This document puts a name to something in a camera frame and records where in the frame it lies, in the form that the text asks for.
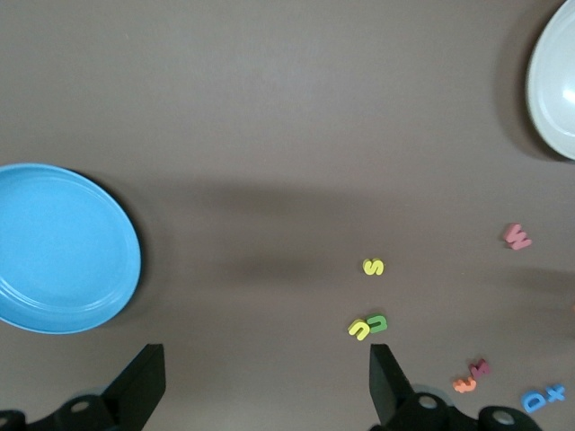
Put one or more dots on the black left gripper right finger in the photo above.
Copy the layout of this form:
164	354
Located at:
386	386

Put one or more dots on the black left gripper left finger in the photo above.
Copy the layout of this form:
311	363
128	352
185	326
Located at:
139	386

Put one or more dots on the yellow foam letter u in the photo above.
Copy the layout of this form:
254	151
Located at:
359	333

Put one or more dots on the green foam letter n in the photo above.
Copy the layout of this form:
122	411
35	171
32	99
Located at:
379	327

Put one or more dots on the yellow foam letter s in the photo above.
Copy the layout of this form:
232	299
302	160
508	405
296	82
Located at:
374	267

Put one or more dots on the orange foam letter t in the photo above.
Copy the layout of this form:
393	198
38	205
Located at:
463	385

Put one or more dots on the dark red foam letter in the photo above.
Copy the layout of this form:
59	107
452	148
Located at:
480	368

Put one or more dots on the blue foam letter D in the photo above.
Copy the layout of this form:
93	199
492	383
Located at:
526	401

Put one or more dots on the blue plate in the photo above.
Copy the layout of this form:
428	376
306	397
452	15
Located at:
63	247

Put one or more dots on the blue foam letter x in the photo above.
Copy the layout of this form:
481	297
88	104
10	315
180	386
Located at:
554	394

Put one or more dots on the pink foam letter w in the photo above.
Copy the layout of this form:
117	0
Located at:
517	238

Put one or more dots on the brown table cover sheet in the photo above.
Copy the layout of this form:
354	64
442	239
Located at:
269	112

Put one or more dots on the beige plate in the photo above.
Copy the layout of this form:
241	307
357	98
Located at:
554	81

